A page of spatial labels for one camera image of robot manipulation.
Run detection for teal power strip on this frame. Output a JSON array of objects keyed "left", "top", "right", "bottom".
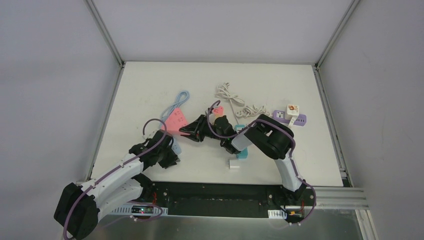
[{"left": 233, "top": 132, "right": 249, "bottom": 160}]

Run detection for white USB charger block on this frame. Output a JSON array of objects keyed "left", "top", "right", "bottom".
[{"left": 228, "top": 159, "right": 240, "bottom": 171}]

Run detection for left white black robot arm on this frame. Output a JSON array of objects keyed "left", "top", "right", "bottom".
[{"left": 53, "top": 129, "right": 179, "bottom": 240}]

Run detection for white cube adapter with sticker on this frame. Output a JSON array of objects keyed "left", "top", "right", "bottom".
[{"left": 284, "top": 104, "right": 300, "bottom": 120}]

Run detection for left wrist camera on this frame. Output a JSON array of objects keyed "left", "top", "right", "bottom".
[{"left": 142, "top": 130, "right": 157, "bottom": 140}]

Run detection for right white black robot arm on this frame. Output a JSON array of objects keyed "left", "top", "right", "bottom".
[{"left": 179, "top": 114, "right": 306, "bottom": 205}]

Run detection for light blue power strip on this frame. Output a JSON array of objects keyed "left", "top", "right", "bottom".
[{"left": 171, "top": 138, "right": 182, "bottom": 155}]

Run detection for white coiled cord right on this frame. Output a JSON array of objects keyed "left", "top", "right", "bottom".
[{"left": 235, "top": 105, "right": 272, "bottom": 119}]

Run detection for purple socket adapter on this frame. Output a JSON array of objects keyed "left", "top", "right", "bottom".
[{"left": 272, "top": 110, "right": 307, "bottom": 127}]

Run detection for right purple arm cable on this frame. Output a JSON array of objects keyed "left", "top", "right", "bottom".
[{"left": 206, "top": 100, "right": 317, "bottom": 226}]

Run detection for pink square plug adapter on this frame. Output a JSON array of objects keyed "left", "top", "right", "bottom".
[{"left": 212, "top": 106, "right": 225, "bottom": 119}]

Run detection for pink triangular plug adapter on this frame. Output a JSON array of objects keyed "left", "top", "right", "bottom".
[{"left": 163, "top": 107, "right": 189, "bottom": 136}]

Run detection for light blue coiled cord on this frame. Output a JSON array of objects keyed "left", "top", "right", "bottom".
[{"left": 160, "top": 90, "right": 191, "bottom": 122}]

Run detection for white coiled power cord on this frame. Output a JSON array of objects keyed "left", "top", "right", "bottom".
[{"left": 215, "top": 82, "right": 247, "bottom": 126}]

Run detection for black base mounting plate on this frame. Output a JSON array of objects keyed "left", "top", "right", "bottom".
[{"left": 134, "top": 181, "right": 315, "bottom": 218}]

